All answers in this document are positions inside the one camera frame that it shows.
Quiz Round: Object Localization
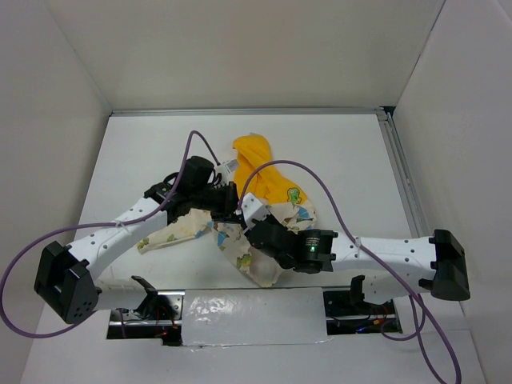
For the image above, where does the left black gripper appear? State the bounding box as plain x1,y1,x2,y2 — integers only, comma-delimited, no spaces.
190,181,243,225

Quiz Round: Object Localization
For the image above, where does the yellow cream dinosaur print jacket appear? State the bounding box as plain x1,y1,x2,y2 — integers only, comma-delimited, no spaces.
137,134,317,288

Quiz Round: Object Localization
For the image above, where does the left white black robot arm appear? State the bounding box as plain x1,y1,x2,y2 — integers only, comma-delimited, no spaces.
34,156,239,324

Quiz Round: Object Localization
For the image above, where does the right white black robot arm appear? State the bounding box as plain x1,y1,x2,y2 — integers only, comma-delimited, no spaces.
244,215,470,314

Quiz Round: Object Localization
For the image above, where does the white taped cover plate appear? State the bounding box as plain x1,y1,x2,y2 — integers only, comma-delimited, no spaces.
182,288,329,346

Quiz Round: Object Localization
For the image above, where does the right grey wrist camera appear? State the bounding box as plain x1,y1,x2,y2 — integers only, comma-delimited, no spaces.
238,193,270,230

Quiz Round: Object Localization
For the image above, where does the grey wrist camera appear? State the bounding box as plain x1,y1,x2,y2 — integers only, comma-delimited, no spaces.
221,159,239,174
238,193,270,230

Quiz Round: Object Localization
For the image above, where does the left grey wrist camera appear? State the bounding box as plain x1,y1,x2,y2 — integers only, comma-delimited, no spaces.
221,159,239,174

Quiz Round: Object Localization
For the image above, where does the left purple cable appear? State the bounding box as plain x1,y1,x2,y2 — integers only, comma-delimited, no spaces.
0,130,223,339

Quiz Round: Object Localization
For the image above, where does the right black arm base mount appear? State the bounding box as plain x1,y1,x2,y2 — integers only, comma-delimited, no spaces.
322,286,402,336

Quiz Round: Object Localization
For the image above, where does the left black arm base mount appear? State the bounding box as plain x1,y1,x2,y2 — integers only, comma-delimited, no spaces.
106,275,185,346

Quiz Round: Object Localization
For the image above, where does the aluminium frame rail right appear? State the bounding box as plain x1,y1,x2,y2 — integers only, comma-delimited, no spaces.
375,106,447,284

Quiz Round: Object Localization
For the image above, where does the aluminium frame rail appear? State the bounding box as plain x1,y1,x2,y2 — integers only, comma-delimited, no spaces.
111,107,387,118
375,106,447,284

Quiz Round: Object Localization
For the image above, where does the aluminium frame rail back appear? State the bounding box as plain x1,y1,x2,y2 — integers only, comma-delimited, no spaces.
111,107,387,118

